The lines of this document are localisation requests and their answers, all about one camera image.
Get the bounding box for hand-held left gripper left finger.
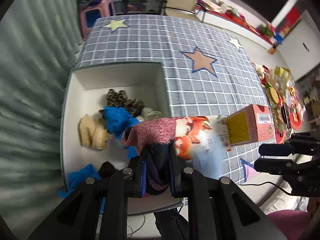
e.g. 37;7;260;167
27;152;148;240

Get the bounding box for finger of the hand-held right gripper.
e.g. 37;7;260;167
253;158;298;175
258;142;300;157

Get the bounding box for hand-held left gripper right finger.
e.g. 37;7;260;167
169;144;288;240

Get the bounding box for pink and black sock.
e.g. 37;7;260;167
122;119;177;195

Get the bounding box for blue crinkled cloth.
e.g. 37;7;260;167
102;106;140;159
58;164;100;199

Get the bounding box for cream polka dot scrunchie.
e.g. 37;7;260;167
139;107;162;123

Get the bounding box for beige cloth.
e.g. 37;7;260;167
78;114;110;150

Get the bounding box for white storage box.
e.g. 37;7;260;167
60;61;185;217

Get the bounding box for red and yellow carton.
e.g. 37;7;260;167
225;104;275;147

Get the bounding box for pile of snack packets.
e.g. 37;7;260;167
254;64;307;133

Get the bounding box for white quilt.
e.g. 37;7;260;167
260;180;309;215

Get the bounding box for black round container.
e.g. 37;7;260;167
280;105;292;129

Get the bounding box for person's jeans leg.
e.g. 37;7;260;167
154;209;190;240

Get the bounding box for printed tissue pack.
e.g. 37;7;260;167
174;115;232;178

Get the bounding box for yellow lid round tin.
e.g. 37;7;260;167
267;87;282;104

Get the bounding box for person's maroon top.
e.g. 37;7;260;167
266;210;315;240

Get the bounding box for yellow snack packet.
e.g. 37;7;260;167
275;66;290;85

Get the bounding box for blue toy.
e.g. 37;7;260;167
274;31;285;46

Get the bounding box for potted flowers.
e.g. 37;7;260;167
259;23;277;37

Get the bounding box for grey checked star cushion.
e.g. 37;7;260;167
75;15;288;200

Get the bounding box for grey-green curtain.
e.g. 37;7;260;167
0;0;85;230

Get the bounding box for pink plastic stool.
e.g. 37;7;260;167
77;0;117;42

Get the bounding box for black cable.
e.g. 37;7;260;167
239;182;293;196
175;200;184;240

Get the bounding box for red wall shelf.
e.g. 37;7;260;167
197;0;278;45

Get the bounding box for black frame folding chair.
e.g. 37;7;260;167
164;0;208;22

